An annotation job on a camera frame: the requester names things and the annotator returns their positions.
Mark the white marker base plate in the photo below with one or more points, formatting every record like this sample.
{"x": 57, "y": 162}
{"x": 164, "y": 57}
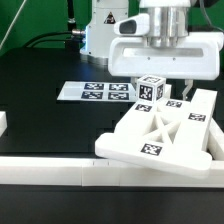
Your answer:
{"x": 97, "y": 91}

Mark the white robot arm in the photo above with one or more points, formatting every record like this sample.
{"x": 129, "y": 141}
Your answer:
{"x": 157, "y": 42}

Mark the white fence wall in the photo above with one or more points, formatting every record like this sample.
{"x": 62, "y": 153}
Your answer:
{"x": 97, "y": 172}
{"x": 216, "y": 141}
{"x": 3, "y": 122}

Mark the white fence left wall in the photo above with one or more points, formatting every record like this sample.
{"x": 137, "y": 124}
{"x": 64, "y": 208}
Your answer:
{"x": 3, "y": 122}

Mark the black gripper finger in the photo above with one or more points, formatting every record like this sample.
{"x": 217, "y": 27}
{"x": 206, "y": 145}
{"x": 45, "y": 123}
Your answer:
{"x": 188, "y": 87}

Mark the white fence right wall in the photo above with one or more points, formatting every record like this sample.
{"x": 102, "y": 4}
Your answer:
{"x": 216, "y": 141}

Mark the white chair backrest frame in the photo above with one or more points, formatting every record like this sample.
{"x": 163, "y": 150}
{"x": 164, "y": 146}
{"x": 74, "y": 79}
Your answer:
{"x": 169, "y": 135}

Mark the white fence front wall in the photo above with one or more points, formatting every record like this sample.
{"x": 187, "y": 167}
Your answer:
{"x": 97, "y": 172}

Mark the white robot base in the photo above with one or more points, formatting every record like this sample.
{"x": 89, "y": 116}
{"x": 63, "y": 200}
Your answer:
{"x": 99, "y": 33}

